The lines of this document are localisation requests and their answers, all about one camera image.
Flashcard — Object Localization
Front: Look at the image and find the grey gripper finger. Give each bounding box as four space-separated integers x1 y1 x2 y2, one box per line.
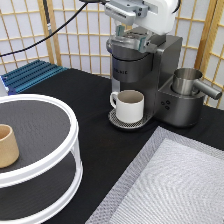
116 25 125 36
138 37 146 53

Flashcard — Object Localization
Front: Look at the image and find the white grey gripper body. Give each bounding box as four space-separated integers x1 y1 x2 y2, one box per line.
104 0 158 26

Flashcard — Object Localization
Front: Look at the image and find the grey coffee machine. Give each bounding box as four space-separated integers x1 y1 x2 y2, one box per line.
106 28 204 130

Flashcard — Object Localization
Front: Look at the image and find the wooden shoji screen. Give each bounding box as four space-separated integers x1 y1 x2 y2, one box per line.
0 0 224 110

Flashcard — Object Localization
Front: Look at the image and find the steel milk frother jug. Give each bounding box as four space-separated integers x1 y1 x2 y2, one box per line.
172 68 222 100

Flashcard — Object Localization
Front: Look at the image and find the white ceramic mug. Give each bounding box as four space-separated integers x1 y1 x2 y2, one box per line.
110 90 144 123

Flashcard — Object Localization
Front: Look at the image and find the grey woven placemat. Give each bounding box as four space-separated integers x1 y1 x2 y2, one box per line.
85 127 224 224

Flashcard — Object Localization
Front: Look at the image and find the white two-tier round shelf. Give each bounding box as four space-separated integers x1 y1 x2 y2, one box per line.
0 94 83 224

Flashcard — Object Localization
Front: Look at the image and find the tan wooden cup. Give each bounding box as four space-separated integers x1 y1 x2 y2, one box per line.
0 124 19 168

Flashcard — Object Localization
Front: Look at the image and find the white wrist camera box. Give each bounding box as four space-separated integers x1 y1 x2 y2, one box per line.
135 0 179 35

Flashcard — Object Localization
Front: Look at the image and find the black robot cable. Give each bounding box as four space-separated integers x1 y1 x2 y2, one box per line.
0 0 111 58

